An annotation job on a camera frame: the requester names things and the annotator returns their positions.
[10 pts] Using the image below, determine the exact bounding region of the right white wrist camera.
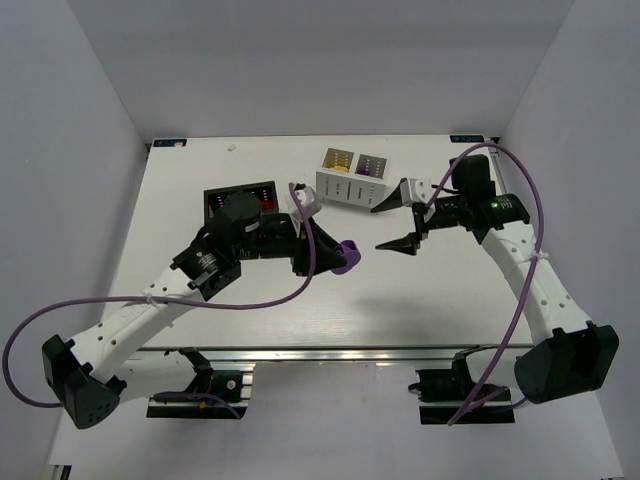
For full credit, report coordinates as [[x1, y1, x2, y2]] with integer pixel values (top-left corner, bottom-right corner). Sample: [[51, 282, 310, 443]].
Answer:
[[401, 178, 434, 206]]

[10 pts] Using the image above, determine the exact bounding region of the blue table label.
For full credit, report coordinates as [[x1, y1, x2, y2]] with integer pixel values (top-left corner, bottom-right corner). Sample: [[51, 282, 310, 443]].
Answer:
[[449, 134, 485, 144], [152, 138, 187, 148]]

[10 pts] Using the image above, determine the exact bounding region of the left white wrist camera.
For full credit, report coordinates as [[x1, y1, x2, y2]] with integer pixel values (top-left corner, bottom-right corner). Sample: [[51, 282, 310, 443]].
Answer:
[[286, 184, 322, 223]]

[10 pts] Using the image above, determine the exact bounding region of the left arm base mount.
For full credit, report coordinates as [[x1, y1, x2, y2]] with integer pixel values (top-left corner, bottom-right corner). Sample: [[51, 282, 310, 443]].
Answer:
[[146, 347, 248, 420]]

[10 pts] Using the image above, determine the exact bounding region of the left blue table label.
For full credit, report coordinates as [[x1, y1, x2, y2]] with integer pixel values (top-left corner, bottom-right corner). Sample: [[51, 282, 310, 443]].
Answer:
[[152, 138, 187, 148]]

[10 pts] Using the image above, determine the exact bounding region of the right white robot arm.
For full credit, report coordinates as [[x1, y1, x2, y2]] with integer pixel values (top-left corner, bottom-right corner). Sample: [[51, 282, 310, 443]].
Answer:
[[372, 155, 619, 404]]

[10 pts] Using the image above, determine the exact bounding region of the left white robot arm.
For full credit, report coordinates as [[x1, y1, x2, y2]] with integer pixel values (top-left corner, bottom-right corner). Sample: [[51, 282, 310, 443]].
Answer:
[[42, 185, 360, 430]]

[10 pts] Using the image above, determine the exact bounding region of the right blue table label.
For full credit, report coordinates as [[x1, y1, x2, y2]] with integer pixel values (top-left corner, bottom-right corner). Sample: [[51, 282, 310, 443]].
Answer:
[[449, 134, 485, 144]]

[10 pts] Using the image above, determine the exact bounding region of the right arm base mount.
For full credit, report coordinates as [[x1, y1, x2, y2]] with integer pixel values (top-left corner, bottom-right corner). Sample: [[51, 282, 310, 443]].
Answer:
[[408, 346, 515, 426]]

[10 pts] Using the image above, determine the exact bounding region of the white two-bin container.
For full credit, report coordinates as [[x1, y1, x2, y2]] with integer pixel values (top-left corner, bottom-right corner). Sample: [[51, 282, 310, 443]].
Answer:
[[315, 148, 390, 209]]

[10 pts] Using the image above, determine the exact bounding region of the purple lego figure piece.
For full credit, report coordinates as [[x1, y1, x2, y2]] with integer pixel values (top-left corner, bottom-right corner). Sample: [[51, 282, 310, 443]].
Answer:
[[331, 240, 361, 275]]

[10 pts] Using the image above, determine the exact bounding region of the black two-bin container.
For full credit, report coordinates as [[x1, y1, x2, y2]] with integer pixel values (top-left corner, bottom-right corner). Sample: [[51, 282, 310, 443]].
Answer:
[[203, 180, 278, 221]]

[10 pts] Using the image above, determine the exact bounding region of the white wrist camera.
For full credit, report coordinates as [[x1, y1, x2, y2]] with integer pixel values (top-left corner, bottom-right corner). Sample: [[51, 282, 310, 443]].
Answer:
[[401, 178, 434, 206], [286, 184, 322, 223]]

